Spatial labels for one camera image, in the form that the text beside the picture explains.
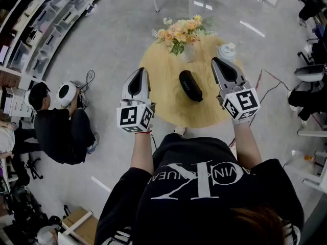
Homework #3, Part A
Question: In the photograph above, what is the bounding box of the white desk frame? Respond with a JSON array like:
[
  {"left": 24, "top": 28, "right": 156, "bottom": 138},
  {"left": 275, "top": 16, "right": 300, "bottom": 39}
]
[{"left": 297, "top": 128, "right": 327, "bottom": 192}]

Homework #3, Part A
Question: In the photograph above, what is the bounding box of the white office chair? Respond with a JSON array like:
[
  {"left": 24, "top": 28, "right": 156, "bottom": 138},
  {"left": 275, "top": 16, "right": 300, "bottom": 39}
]
[{"left": 293, "top": 63, "right": 327, "bottom": 83}]

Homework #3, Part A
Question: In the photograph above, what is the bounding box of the white drawer cabinet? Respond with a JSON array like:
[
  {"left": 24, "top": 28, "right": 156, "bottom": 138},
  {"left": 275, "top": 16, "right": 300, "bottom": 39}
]
[{"left": 0, "top": 86, "right": 35, "bottom": 117}]

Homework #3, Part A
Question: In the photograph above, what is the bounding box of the person's right forearm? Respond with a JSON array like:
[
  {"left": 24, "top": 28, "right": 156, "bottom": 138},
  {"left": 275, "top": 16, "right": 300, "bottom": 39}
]
[{"left": 233, "top": 122, "right": 263, "bottom": 169}]

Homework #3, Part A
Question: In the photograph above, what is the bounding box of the brown cardboard box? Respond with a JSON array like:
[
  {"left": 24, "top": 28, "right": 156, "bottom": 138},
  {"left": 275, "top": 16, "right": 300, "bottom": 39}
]
[{"left": 62, "top": 207, "right": 99, "bottom": 245}]

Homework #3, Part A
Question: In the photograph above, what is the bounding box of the clear bottle with blue lid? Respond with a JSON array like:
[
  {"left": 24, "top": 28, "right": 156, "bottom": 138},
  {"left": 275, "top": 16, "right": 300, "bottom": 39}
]
[{"left": 216, "top": 42, "right": 237, "bottom": 62}]

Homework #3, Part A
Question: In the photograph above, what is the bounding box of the white round device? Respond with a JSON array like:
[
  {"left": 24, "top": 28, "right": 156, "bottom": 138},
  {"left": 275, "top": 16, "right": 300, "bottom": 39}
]
[{"left": 55, "top": 81, "right": 78, "bottom": 108}]

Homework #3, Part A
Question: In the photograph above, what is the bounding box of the person's black printed t-shirt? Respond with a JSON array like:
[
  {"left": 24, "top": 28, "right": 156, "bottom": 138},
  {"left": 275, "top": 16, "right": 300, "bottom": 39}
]
[{"left": 94, "top": 133, "right": 305, "bottom": 245}]

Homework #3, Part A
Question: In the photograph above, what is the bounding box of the white wrist cuff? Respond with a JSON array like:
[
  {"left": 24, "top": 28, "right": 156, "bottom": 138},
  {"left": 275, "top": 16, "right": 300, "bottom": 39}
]
[{"left": 231, "top": 117, "right": 253, "bottom": 126}]

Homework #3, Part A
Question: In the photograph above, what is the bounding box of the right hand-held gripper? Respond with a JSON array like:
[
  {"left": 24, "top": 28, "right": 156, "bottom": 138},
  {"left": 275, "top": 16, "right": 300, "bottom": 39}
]
[{"left": 211, "top": 57, "right": 261, "bottom": 122}]

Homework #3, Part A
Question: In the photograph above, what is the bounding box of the round wooden side table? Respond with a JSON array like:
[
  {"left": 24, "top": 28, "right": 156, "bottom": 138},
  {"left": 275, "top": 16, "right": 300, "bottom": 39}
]
[{"left": 139, "top": 35, "right": 244, "bottom": 129}]

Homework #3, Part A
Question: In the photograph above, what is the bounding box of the white shelving unit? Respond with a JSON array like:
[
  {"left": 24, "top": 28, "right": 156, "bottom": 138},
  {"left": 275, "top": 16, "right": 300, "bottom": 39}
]
[{"left": 0, "top": 0, "right": 107, "bottom": 83}]

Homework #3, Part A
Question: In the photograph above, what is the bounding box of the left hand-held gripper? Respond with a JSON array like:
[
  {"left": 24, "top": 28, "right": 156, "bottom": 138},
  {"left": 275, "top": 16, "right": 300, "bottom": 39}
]
[{"left": 116, "top": 67, "right": 157, "bottom": 135}]

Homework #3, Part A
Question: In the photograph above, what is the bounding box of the artificial flower bouquet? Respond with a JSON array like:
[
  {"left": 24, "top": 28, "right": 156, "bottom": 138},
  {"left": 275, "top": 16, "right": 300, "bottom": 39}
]
[{"left": 151, "top": 14, "right": 218, "bottom": 57}]

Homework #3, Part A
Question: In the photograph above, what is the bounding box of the black office chair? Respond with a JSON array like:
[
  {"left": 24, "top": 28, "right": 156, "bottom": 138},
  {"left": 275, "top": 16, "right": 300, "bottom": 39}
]
[{"left": 25, "top": 156, "right": 44, "bottom": 181}]

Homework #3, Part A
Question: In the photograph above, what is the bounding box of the person's left forearm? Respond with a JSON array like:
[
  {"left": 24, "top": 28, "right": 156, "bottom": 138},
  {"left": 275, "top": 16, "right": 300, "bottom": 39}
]
[{"left": 130, "top": 131, "right": 155, "bottom": 176}]

